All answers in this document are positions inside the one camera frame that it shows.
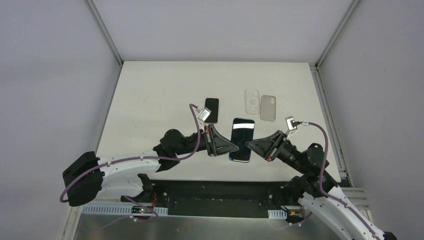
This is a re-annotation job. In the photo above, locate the blue smartphone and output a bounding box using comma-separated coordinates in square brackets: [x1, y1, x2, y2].
[228, 117, 255, 163]

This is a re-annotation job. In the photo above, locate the black smartphone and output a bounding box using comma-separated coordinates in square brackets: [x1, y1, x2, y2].
[204, 98, 220, 124]

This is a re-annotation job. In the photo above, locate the clear phone case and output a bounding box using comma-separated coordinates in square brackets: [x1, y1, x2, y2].
[244, 89, 261, 115]

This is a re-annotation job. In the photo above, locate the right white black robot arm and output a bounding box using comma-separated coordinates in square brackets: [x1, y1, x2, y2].
[245, 130, 396, 240]

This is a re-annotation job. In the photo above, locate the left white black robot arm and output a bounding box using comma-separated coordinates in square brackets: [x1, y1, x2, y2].
[59, 124, 239, 207]

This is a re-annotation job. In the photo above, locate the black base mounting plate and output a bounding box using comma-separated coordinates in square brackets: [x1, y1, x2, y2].
[131, 180, 300, 218]

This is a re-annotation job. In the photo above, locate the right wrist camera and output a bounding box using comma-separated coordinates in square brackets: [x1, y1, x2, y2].
[285, 116, 299, 138]

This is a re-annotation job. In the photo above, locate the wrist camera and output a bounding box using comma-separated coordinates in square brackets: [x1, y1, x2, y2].
[195, 107, 211, 124]
[285, 116, 299, 138]

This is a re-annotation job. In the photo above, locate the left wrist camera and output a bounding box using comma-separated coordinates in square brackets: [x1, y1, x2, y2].
[195, 107, 211, 124]

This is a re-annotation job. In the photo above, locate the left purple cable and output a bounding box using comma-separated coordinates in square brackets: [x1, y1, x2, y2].
[59, 103, 204, 222]

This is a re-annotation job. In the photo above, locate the purple cable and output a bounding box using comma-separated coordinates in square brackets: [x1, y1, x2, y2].
[59, 103, 204, 222]
[298, 120, 382, 240]

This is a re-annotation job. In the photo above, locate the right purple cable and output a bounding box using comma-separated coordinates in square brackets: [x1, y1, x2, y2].
[298, 120, 382, 240]

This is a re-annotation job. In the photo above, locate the right white cable duct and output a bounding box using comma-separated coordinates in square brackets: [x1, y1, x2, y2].
[267, 209, 288, 220]

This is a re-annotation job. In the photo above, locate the white cable duct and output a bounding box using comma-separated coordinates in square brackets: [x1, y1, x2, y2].
[267, 209, 288, 220]
[82, 203, 156, 217]

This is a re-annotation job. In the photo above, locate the aluminium frame rail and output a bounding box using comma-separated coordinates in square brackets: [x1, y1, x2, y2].
[341, 187, 370, 210]

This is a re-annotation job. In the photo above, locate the left white cable duct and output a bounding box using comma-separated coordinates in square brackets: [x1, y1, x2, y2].
[82, 203, 156, 217]

